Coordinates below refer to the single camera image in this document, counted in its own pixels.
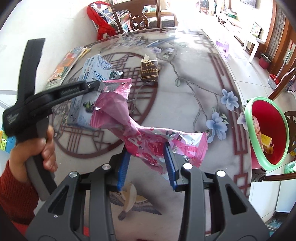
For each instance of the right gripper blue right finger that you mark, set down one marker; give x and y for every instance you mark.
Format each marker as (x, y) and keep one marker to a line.
(171, 167)

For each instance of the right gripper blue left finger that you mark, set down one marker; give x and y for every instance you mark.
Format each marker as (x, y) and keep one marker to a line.
(122, 168)

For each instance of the pink snack wrapper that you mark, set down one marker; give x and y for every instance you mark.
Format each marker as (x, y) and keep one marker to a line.
(111, 112)

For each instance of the light blue plastic wrapper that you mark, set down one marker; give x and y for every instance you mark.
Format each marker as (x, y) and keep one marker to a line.
(114, 74)

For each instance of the red sleeve forearm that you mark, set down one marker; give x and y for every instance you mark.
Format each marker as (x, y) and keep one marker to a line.
(18, 200)

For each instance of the green rimmed red trash bin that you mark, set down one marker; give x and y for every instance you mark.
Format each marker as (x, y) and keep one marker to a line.
(272, 123)

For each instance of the person's left hand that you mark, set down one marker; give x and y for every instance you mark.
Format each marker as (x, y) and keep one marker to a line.
(22, 151)

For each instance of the stack of magazines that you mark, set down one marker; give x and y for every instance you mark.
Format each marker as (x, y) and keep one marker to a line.
(65, 65)

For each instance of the blue tissue box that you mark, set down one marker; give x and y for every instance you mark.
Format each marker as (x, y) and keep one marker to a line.
(95, 68)

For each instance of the floral grey tablecloth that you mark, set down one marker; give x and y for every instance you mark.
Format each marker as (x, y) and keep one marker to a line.
(195, 92)

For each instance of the yellow carton box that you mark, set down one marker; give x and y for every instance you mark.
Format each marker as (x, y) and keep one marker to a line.
(267, 144)

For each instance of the brown cigarette pack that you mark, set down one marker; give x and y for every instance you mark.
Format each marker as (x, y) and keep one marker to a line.
(149, 70)

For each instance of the red fabric bag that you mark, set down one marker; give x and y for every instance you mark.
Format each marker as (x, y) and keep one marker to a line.
(104, 30)

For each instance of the dark wooden chair near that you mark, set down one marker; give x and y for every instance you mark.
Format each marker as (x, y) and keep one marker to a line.
(259, 175)

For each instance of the dark wooden chair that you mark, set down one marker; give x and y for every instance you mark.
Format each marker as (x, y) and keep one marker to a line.
(259, 175)
(140, 15)

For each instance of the purple plastic stool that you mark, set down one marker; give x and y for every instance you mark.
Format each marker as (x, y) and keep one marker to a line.
(223, 47)

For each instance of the red dustpan with broom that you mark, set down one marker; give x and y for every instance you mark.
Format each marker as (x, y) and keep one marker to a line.
(273, 79)

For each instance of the dark wooden chair far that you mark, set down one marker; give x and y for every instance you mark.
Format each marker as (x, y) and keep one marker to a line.
(140, 15)

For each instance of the white coffee table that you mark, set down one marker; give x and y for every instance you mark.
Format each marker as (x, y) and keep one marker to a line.
(240, 32)

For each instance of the small red waste bin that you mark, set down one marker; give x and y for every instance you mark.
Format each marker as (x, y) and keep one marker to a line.
(264, 61)

